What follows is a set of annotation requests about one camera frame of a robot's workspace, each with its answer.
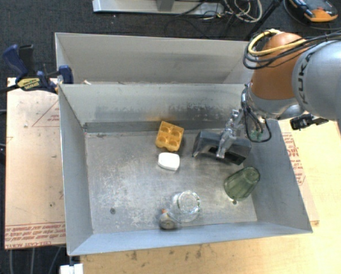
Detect white rounded soap bar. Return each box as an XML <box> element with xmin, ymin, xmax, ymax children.
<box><xmin>157</xmin><ymin>152</ymin><xmax>181</xmax><ymax>172</ymax></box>

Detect grey metal bin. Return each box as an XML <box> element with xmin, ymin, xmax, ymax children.
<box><xmin>54</xmin><ymin>32</ymin><xmax>314</xmax><ymax>256</ymax></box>

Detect dark grey hollow box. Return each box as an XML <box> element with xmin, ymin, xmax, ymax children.
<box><xmin>191</xmin><ymin>130</ymin><xmax>252</xmax><ymax>166</ymax></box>

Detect brown cardboard board, red print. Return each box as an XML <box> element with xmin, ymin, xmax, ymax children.
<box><xmin>4</xmin><ymin>77</ymin><xmax>321</xmax><ymax>251</ymax></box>

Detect clear glass jar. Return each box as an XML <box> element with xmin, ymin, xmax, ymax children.
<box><xmin>170</xmin><ymin>190</ymin><xmax>203</xmax><ymax>223</ymax></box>

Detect yellow block with round holes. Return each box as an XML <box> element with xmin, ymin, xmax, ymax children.
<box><xmin>154</xmin><ymin>120</ymin><xmax>185</xmax><ymax>151</ymax></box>

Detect green glass cup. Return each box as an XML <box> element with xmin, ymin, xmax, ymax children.
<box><xmin>223</xmin><ymin>166</ymin><xmax>261</xmax><ymax>202</ymax></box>

